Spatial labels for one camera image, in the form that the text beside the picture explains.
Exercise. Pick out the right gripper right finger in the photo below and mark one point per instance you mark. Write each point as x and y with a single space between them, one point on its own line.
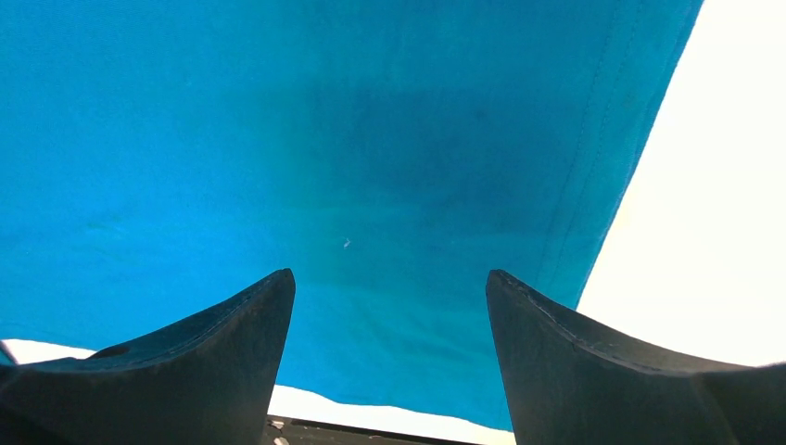
569 379

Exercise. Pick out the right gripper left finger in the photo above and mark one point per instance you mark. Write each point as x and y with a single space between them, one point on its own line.
206 379

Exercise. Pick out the blue t shirt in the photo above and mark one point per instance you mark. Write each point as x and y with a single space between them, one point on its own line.
159 156

